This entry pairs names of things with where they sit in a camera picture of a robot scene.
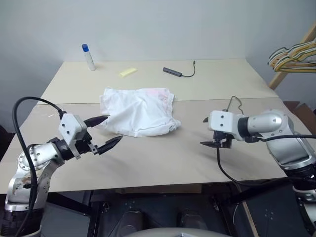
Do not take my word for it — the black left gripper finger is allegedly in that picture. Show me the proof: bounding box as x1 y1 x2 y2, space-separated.
83 116 110 128
94 135 123 156

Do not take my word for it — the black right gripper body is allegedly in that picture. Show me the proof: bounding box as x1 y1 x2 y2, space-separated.
212 130 233 149

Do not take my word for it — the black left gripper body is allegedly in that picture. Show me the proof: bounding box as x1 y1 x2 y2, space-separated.
73 130 100 157

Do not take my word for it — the white garment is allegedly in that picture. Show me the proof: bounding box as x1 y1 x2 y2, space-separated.
99 86 182 138

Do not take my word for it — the yellow sticky note pad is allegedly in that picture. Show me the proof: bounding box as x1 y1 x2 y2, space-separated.
119 68 138 78

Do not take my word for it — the white bottle with blue cap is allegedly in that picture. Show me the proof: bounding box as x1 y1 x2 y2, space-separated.
81 43 96 72

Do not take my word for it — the dark rounded foot shape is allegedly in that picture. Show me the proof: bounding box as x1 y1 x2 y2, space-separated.
120 209 144 231
181 208 208 231

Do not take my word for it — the wooden clothes rack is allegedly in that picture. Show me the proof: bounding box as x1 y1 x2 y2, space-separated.
268 22 316 90

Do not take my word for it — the brown cardboard box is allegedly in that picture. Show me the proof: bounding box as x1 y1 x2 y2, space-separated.
282 100 316 117

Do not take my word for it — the thin wooden rack brace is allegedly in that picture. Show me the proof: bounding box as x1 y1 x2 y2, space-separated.
241 200 260 237

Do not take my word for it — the grey rounded robot torso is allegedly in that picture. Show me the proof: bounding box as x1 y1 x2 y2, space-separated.
127 226 224 237

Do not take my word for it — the bundle of clothes hangers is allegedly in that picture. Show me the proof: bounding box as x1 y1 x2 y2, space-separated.
269 43 316 71

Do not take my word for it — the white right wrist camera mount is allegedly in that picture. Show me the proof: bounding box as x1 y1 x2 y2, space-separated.
208 110 241 142

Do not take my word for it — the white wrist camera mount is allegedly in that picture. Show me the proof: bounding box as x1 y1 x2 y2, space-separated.
58 113 87 160
208 110 241 142

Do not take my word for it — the long black right gripper cable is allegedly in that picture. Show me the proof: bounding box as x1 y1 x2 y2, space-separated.
216 147 301 186

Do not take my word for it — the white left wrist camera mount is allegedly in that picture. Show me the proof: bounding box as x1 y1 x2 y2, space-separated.
58 113 87 160

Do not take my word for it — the thin grey wrist cable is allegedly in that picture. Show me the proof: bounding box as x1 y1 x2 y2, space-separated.
223 95 245 116

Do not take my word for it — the grey USB hub with cable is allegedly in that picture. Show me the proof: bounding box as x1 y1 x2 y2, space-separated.
162 60 197 78

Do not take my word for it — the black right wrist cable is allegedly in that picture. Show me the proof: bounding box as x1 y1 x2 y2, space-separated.
245 134 316 144

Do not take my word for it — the bunch of wire hangers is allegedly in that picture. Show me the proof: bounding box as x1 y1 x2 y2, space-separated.
273 45 316 74

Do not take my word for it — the grey wire hanger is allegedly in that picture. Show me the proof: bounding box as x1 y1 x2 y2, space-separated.
283 38 316 65

